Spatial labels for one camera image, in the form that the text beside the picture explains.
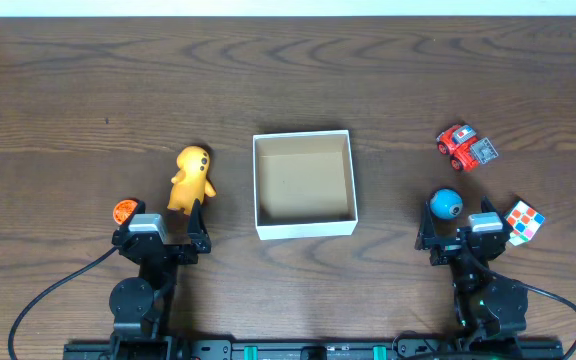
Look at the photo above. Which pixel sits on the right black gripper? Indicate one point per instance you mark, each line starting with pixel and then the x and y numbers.
pixel 457 246

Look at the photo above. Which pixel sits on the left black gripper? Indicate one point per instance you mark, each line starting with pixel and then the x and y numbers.
pixel 166 250

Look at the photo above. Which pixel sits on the blue ball toy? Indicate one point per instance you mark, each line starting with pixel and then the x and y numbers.
pixel 446 204

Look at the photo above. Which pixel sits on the orange round plastic toy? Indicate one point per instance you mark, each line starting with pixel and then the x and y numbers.
pixel 123 210

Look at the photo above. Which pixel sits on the yellow rubber figure toy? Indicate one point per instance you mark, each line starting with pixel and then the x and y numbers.
pixel 190 183

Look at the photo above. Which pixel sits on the multicoloured puzzle cube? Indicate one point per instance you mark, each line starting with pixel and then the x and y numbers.
pixel 525 221

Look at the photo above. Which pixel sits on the red toy truck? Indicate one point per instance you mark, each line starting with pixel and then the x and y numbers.
pixel 465 149

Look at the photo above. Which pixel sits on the white cardboard box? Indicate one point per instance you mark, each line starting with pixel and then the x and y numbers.
pixel 304 185

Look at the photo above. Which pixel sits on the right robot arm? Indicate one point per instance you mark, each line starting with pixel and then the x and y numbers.
pixel 487 306

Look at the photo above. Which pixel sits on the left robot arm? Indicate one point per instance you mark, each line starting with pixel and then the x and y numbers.
pixel 141 304

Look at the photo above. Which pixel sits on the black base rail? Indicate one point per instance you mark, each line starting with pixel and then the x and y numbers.
pixel 407 347

